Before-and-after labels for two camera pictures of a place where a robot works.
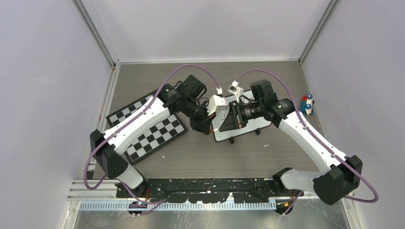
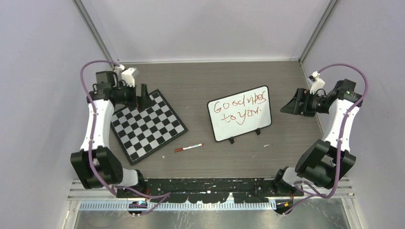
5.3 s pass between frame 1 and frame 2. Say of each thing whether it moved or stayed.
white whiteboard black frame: stayed
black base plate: stayed
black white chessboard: stayed
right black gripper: moved
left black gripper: moved
